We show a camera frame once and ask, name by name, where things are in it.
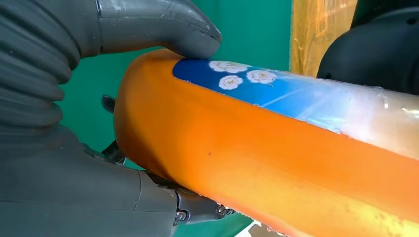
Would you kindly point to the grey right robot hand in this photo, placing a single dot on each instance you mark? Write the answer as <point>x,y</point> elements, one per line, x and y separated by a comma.
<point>82,196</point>

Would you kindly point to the yellow taped sheet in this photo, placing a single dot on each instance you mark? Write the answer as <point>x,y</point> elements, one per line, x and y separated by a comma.
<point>314,32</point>

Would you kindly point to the green table mat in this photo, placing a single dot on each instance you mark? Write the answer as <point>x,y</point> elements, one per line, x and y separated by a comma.
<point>255,32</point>

